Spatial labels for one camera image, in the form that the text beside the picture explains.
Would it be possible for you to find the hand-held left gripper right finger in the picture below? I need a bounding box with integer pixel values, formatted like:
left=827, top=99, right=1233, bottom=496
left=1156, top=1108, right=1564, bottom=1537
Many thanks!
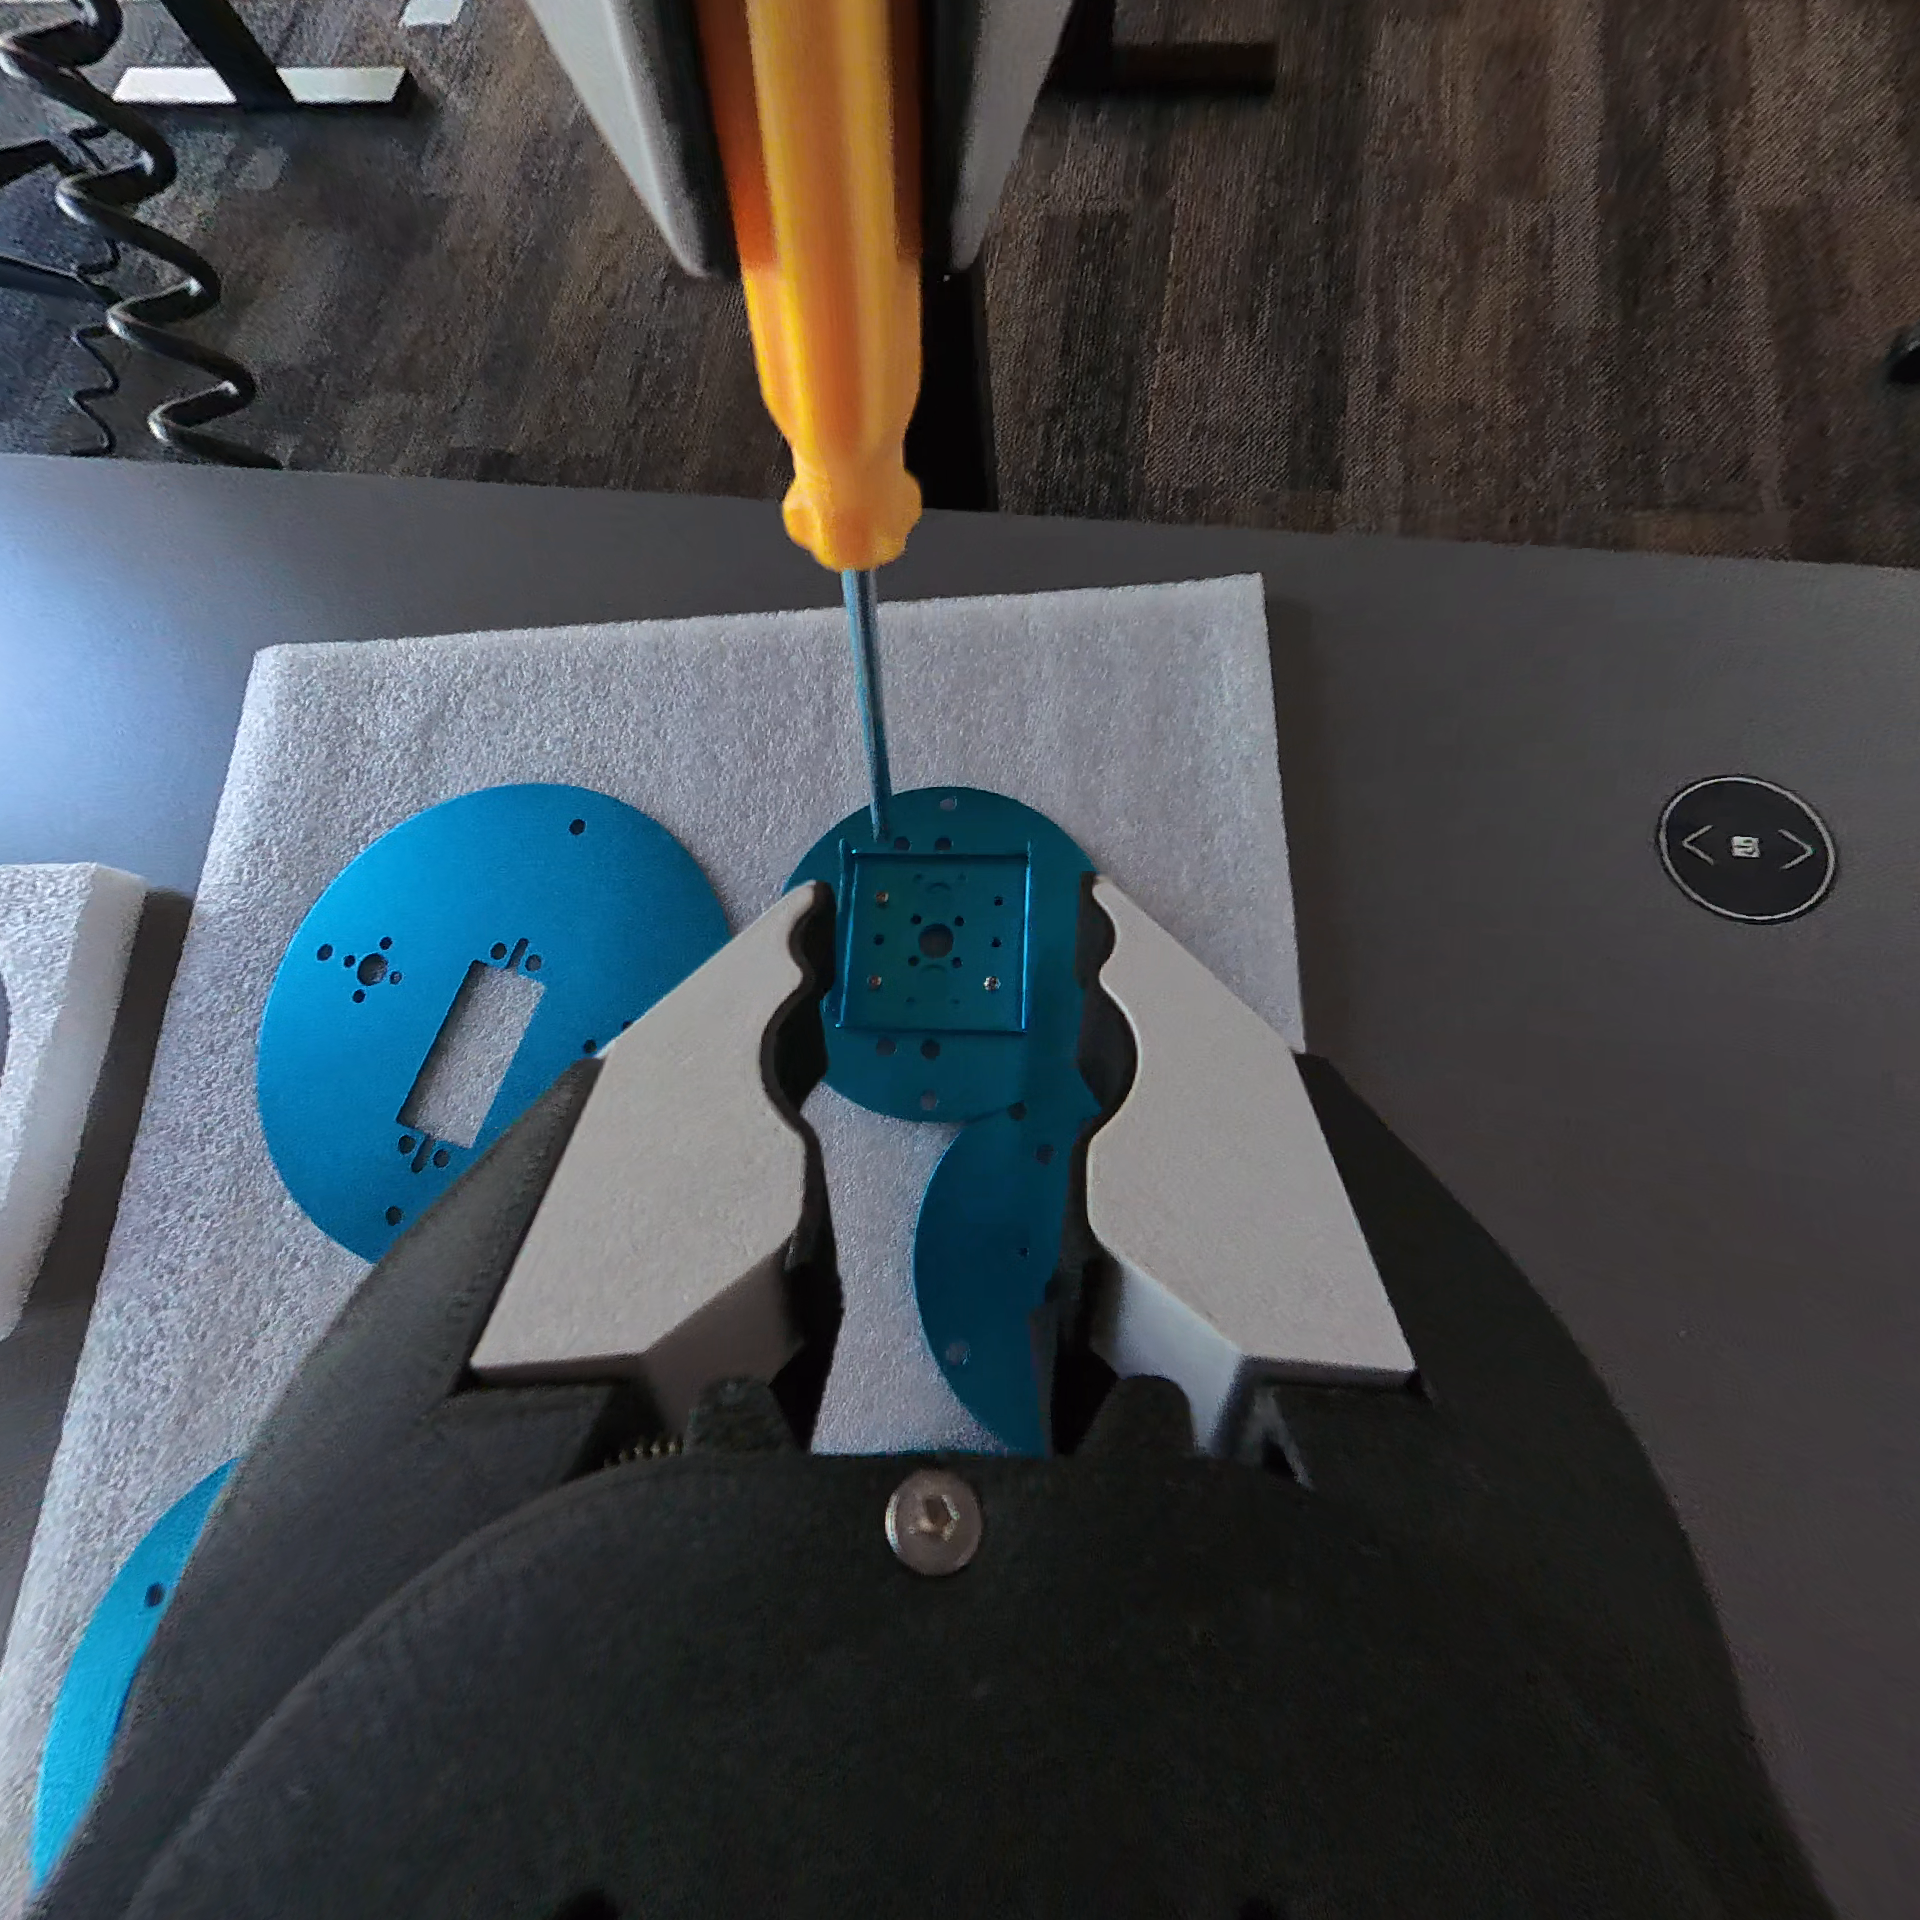
left=1050, top=876, right=1421, bottom=1457

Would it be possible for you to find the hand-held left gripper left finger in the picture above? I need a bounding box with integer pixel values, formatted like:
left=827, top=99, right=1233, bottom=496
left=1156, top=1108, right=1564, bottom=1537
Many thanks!
left=468, top=880, right=836, bottom=1395

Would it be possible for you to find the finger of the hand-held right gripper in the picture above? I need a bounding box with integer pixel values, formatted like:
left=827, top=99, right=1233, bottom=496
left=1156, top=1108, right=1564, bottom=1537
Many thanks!
left=903, top=0, right=1077, bottom=276
left=528, top=0, right=741, bottom=284

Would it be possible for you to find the yellow handled screwdriver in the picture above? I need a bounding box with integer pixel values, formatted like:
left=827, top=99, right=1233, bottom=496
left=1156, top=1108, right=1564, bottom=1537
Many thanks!
left=696, top=0, right=925, bottom=846

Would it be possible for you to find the blue disc with square plate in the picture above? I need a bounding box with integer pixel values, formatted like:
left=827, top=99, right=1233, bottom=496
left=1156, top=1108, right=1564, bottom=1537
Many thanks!
left=780, top=787, right=1106, bottom=1125

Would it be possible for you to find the dark grey desk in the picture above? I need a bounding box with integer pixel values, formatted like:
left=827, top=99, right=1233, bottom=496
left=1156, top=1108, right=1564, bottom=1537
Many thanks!
left=0, top=456, right=1920, bottom=1920

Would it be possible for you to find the round desk control panel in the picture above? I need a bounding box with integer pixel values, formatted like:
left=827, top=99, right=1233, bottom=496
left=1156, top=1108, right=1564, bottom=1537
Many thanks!
left=1656, top=776, right=1839, bottom=925

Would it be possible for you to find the dark furniture base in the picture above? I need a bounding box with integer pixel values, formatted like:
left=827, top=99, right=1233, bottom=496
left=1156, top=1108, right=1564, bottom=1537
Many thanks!
left=1048, top=42, right=1281, bottom=96

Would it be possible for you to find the blue metal disc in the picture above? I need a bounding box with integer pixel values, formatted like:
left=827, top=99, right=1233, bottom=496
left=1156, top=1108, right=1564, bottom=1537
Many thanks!
left=31, top=1452, right=243, bottom=1896
left=909, top=1072, right=1105, bottom=1461

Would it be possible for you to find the blue disc with rectangular slot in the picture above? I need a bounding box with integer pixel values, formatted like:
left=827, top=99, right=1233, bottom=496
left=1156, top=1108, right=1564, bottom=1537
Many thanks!
left=257, top=782, right=737, bottom=1265

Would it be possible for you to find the white table foot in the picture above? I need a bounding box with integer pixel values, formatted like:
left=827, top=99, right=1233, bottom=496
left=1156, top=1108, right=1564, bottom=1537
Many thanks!
left=113, top=0, right=418, bottom=110

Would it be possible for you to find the white foam sheet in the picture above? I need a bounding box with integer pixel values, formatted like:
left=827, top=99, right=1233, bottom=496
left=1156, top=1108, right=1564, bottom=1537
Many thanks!
left=0, top=573, right=1308, bottom=1846

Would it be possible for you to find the white foam block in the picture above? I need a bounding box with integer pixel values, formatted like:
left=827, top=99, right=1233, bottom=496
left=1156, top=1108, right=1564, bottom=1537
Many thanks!
left=0, top=861, right=148, bottom=1342

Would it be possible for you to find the black coiled cable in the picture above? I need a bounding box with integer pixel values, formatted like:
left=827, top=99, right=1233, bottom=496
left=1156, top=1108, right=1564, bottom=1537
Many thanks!
left=0, top=0, right=288, bottom=470

